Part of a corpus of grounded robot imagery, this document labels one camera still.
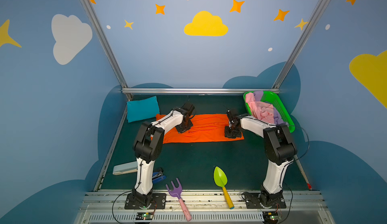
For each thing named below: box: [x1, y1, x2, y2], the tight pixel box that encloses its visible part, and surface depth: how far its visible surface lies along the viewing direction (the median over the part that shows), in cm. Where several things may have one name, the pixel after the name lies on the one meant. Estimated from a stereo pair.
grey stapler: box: [112, 161, 138, 176], surface depth 82 cm
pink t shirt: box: [245, 92, 275, 124], surface depth 103 cm
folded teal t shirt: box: [126, 95, 160, 124], surface depth 117 cm
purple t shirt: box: [253, 90, 287, 125], surface depth 106 cm
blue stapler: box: [152, 170, 167, 184], surface depth 81 cm
